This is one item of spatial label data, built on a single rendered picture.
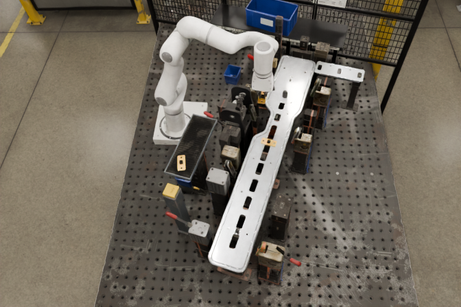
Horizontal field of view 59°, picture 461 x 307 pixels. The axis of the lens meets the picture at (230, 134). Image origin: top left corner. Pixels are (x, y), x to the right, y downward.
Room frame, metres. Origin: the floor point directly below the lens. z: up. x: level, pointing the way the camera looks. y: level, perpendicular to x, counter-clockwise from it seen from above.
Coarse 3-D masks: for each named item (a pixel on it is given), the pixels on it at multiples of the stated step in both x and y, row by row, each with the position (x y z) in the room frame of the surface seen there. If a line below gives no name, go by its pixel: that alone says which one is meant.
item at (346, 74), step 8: (320, 64) 1.72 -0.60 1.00; (328, 64) 1.71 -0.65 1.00; (336, 64) 1.70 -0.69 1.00; (320, 72) 1.66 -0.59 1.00; (328, 72) 1.65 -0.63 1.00; (336, 72) 1.64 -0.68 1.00; (344, 72) 1.64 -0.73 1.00; (352, 72) 1.63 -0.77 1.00; (360, 72) 1.62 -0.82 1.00; (352, 80) 1.57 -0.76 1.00; (360, 80) 1.56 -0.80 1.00
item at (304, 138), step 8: (304, 136) 1.18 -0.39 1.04; (312, 136) 1.17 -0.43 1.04; (296, 144) 1.16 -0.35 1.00; (304, 144) 1.15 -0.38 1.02; (296, 152) 1.16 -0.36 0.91; (304, 152) 1.15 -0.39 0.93; (296, 160) 1.16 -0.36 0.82; (304, 160) 1.14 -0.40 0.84; (296, 168) 1.16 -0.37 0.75; (304, 168) 1.14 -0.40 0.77
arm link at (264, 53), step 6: (258, 42) 1.32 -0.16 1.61; (264, 42) 1.31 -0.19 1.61; (258, 48) 1.28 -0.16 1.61; (264, 48) 1.28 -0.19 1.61; (270, 48) 1.27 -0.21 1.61; (258, 54) 1.26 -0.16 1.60; (264, 54) 1.25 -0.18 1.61; (270, 54) 1.26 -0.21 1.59; (258, 60) 1.26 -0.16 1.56; (264, 60) 1.25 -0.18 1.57; (270, 60) 1.26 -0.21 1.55; (258, 66) 1.26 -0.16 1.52; (264, 66) 1.25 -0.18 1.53; (270, 66) 1.26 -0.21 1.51; (258, 72) 1.26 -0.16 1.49; (264, 72) 1.25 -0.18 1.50
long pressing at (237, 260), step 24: (288, 72) 1.69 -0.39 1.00; (312, 72) 1.67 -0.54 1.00; (288, 96) 1.50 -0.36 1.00; (288, 120) 1.33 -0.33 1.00; (264, 168) 1.04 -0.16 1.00; (240, 192) 0.91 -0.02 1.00; (264, 192) 0.90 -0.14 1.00; (216, 240) 0.68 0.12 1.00; (240, 240) 0.67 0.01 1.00; (216, 264) 0.57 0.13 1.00; (240, 264) 0.56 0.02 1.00
